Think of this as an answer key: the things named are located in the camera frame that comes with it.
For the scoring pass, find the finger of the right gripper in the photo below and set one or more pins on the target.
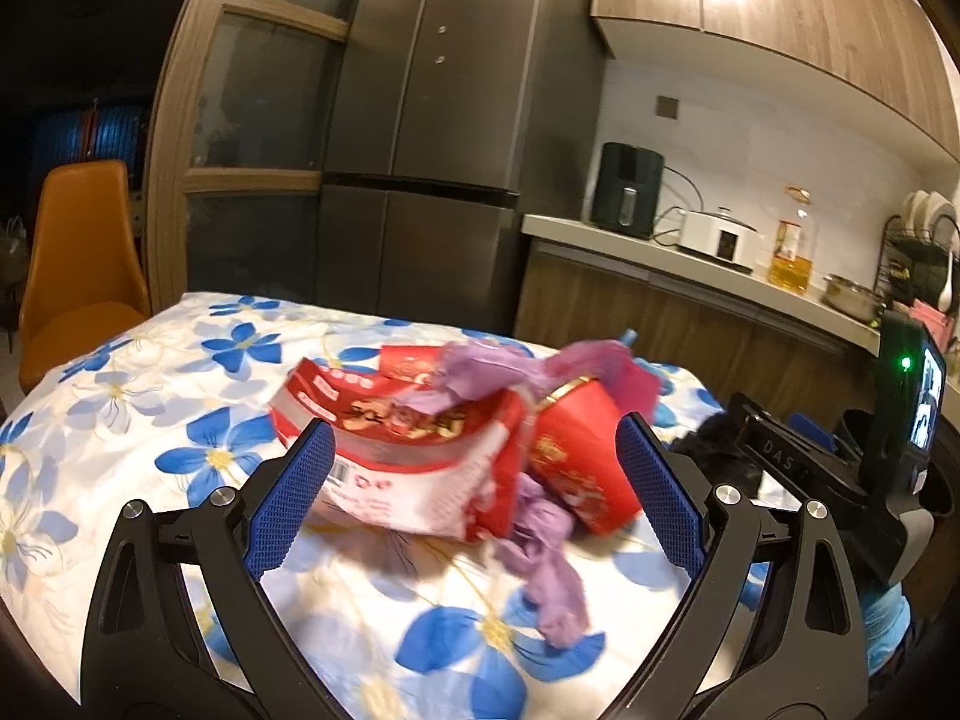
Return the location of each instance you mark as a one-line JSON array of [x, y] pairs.
[[806, 427]]

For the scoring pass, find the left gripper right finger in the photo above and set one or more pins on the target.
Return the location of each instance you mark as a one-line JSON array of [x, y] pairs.
[[805, 655]]

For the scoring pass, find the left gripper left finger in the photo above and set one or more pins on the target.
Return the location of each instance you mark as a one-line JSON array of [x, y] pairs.
[[144, 655]]

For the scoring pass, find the blue glove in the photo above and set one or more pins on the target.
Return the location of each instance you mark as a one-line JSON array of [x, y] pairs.
[[886, 617], [638, 388]]

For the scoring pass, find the red paper cup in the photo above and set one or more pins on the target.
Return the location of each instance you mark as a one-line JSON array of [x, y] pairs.
[[573, 454]]

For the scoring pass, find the purple plastic bag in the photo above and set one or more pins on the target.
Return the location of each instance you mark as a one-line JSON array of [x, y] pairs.
[[535, 548]]

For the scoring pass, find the red snack bag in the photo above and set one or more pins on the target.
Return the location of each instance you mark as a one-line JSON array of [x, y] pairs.
[[454, 474]]

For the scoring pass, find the black plastic bag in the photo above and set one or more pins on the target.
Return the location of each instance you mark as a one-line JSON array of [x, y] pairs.
[[714, 449]]

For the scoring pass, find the wooden lower cabinets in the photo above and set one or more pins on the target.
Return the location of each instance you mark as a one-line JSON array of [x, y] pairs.
[[732, 345]]

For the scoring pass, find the wooden cabinets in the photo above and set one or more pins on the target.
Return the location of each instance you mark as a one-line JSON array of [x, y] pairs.
[[873, 66], [732, 345]]

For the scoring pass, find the pink utensil holder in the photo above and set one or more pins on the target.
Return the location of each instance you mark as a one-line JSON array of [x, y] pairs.
[[939, 325]]

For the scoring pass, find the cooking oil bottle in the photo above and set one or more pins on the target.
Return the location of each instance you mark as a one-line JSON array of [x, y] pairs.
[[794, 242]]

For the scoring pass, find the black dish rack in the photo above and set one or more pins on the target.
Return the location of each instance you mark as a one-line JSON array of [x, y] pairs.
[[918, 266]]

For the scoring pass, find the white rice cooker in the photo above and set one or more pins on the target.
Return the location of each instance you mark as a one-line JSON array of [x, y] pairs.
[[721, 239]]

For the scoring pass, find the blue floral tablecloth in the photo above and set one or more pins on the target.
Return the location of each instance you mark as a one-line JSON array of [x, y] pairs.
[[396, 626]]

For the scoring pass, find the black air fryer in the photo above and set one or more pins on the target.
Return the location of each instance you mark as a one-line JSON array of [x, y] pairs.
[[626, 194]]

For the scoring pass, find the orange chair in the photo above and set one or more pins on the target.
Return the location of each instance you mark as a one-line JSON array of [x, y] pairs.
[[85, 283]]

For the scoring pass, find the wooden upper cabinets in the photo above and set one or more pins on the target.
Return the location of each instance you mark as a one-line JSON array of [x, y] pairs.
[[873, 66]]

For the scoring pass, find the dark grey refrigerator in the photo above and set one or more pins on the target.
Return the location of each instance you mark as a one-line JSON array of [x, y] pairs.
[[453, 121]]

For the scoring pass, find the wooden glass door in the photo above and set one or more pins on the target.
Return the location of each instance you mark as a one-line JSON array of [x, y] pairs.
[[236, 145]]

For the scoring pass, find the wall power socket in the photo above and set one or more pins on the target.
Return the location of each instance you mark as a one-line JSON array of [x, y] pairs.
[[667, 108]]

